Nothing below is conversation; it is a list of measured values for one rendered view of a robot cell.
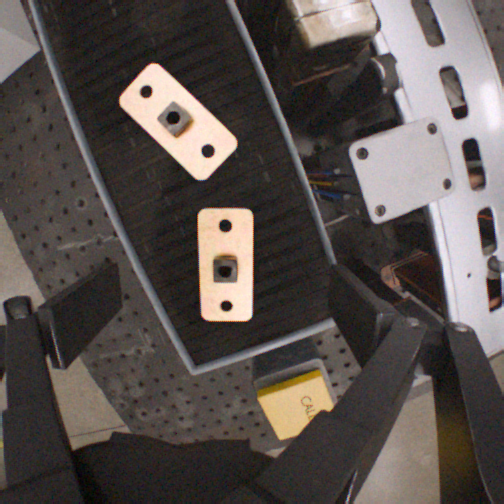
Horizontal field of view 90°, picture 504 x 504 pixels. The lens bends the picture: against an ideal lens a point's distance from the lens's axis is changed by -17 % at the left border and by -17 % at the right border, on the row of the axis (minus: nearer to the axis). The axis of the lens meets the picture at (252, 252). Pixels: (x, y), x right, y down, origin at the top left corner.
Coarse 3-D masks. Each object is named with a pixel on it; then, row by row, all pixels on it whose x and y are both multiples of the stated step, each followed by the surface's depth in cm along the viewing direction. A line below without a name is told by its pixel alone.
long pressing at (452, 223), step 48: (384, 0) 30; (432, 0) 30; (384, 48) 32; (432, 48) 32; (480, 48) 32; (432, 96) 33; (480, 96) 33; (480, 144) 35; (480, 192) 36; (432, 240) 39; (480, 240) 38; (480, 288) 40; (480, 336) 42
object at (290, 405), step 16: (288, 384) 25; (304, 384) 25; (320, 384) 25; (272, 400) 25; (288, 400) 25; (304, 400) 25; (320, 400) 25; (272, 416) 25; (288, 416) 25; (304, 416) 25; (288, 432) 26
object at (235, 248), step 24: (216, 216) 21; (240, 216) 21; (216, 240) 21; (240, 240) 21; (216, 264) 21; (240, 264) 22; (216, 288) 22; (240, 288) 22; (216, 312) 22; (240, 312) 22
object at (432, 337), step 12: (384, 300) 14; (396, 312) 13; (432, 336) 10; (432, 348) 10; (444, 348) 10; (420, 360) 10; (432, 360) 10; (444, 360) 10; (420, 372) 10; (432, 372) 10; (444, 372) 10
